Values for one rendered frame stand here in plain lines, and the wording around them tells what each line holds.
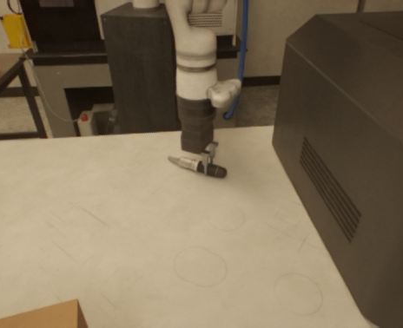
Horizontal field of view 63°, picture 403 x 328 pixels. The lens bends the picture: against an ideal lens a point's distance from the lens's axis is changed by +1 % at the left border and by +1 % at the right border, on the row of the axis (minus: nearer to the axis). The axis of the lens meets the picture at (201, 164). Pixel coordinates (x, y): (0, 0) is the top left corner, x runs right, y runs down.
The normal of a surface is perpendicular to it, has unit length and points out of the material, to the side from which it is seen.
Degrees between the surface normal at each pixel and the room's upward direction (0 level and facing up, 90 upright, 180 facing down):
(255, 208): 0
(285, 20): 90
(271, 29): 90
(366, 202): 90
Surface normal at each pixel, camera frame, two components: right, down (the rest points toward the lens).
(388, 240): -0.99, 0.07
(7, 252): 0.00, -0.82
